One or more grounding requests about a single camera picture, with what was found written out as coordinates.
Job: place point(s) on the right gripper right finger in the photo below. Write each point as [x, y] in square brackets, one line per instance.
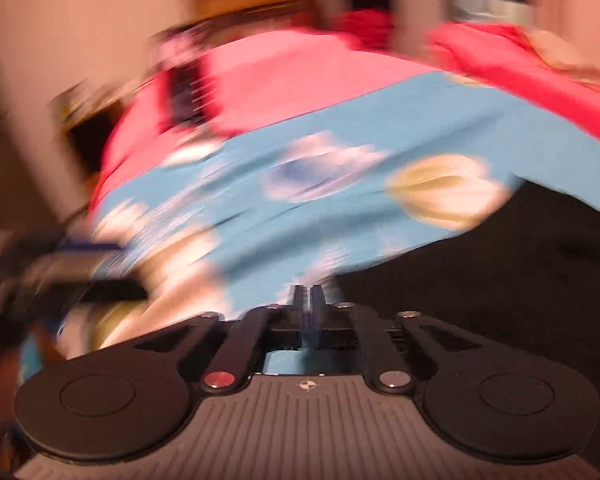
[329, 326]

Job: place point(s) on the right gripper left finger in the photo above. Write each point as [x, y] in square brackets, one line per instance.
[291, 319]

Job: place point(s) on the black pants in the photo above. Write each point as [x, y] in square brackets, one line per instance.
[528, 276]

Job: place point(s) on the blue floral bed sheet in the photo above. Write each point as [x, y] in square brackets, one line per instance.
[258, 214]

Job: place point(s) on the pink bed sheet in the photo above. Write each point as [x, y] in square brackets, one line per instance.
[255, 82]

